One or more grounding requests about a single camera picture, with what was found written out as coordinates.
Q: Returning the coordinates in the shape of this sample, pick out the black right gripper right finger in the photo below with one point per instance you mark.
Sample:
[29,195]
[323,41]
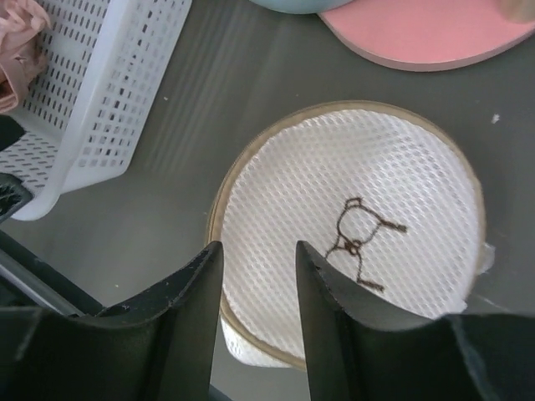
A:
[361,347]

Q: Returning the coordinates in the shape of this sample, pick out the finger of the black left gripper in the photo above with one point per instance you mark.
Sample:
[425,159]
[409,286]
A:
[14,194]

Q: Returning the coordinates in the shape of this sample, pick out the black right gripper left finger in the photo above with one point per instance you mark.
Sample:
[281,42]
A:
[156,345]

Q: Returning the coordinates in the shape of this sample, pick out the white mesh laundry bag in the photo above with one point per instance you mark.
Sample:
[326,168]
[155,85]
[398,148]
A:
[386,196]

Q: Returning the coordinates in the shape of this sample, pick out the pink lace bra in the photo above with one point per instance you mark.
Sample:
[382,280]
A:
[21,59]

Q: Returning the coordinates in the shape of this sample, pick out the white perforated plastic basket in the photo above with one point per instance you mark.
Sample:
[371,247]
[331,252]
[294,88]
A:
[85,113]

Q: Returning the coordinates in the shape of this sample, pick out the pink tiered wooden shelf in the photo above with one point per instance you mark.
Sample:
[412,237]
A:
[430,35]

